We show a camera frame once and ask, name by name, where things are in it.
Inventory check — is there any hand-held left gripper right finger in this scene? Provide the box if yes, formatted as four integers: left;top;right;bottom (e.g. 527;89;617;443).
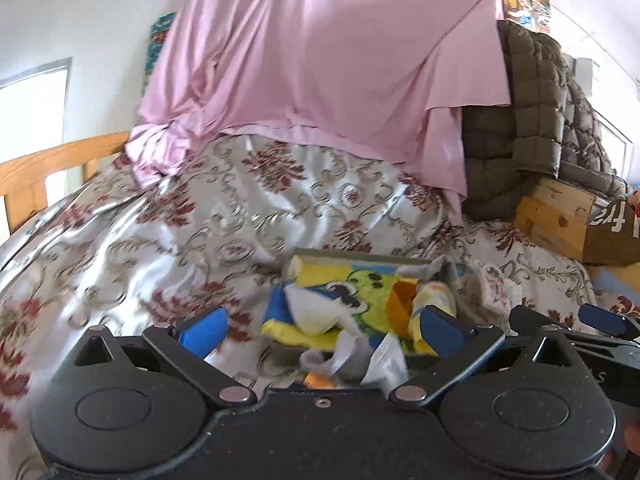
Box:
389;305;576;408

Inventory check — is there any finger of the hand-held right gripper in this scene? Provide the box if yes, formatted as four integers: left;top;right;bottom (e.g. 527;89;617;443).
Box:
578;304;640;341
509;305;640;361

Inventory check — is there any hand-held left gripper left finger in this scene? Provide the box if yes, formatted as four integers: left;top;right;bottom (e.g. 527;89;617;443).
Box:
74;307;257;408

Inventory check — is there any yellow sock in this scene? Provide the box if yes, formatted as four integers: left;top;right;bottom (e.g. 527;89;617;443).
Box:
409;280;457;353

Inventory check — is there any white knotted sock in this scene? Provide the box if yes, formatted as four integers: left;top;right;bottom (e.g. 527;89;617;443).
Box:
287;285;346;336

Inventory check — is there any grey tray box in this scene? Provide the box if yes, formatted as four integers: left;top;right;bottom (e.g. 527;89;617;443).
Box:
260;247;466;391

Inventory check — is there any person's right hand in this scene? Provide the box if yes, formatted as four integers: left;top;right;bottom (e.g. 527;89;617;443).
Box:
602;407;640;473

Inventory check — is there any orange sock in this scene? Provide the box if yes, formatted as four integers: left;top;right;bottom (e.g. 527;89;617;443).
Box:
387;282;416;333

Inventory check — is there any cartoon figure patterned sock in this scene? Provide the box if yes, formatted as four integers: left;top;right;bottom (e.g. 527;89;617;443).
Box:
477;265;518;313

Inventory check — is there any grey cloth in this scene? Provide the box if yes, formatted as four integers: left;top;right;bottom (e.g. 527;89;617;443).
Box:
425;255;463;286

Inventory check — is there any brown cardboard box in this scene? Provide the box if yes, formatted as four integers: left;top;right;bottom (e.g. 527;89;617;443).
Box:
582;194;640;267

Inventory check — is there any yellow cartoon towel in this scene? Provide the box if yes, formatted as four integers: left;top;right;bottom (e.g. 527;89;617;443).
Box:
262;255;426;356

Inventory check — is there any grey sock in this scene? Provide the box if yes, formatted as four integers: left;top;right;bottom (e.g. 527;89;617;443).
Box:
299;332;373;381

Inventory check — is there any wooden block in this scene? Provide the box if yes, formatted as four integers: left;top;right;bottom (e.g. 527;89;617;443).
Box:
515;177;598;261

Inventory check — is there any floral satin blanket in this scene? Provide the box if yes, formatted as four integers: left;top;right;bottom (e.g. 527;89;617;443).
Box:
0;132;640;480

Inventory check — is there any brown quilted jacket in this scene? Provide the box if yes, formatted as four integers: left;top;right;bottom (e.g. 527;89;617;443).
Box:
461;19;628;221

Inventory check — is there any white air conditioner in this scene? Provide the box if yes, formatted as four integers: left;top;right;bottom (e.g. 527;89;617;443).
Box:
574;56;601;86

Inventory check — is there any window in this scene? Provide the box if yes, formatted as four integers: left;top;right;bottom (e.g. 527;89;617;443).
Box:
0;57;73;201

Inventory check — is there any pink hanging sheet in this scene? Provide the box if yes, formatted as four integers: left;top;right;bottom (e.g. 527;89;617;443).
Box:
124;0;512;226

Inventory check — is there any wooden bed frame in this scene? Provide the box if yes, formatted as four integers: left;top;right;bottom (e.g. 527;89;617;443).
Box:
0;131;132;235

